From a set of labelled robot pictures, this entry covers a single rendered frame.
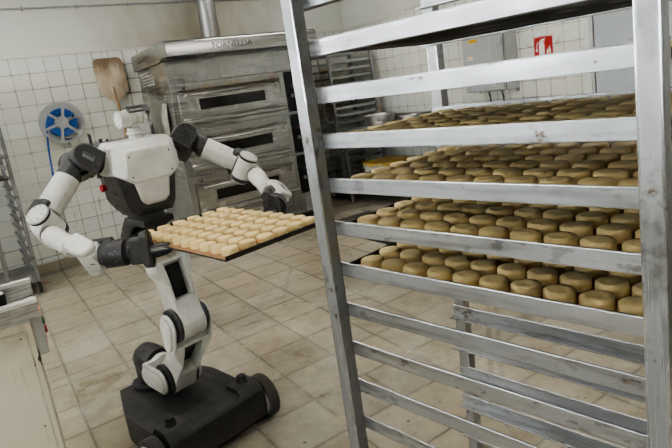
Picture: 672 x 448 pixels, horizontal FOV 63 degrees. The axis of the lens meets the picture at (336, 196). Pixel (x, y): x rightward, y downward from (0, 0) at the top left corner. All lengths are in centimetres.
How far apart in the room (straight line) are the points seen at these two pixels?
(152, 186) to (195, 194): 318
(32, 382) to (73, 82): 444
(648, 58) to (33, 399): 193
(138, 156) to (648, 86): 182
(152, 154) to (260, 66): 358
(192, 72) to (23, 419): 388
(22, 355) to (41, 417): 22
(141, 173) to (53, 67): 404
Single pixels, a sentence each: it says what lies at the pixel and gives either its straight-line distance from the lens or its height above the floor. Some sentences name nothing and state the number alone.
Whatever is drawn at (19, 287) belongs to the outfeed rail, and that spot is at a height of 88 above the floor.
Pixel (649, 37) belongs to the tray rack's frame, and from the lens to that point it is 74.
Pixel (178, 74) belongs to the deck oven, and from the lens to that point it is 538.
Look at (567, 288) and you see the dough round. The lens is 95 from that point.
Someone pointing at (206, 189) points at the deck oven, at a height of 62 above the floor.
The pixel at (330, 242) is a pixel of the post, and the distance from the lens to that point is 112.
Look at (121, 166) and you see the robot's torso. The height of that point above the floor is 124.
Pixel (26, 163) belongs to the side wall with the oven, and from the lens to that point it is 612.
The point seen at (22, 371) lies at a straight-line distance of 208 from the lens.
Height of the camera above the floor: 143
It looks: 11 degrees down
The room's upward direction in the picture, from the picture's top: 8 degrees counter-clockwise
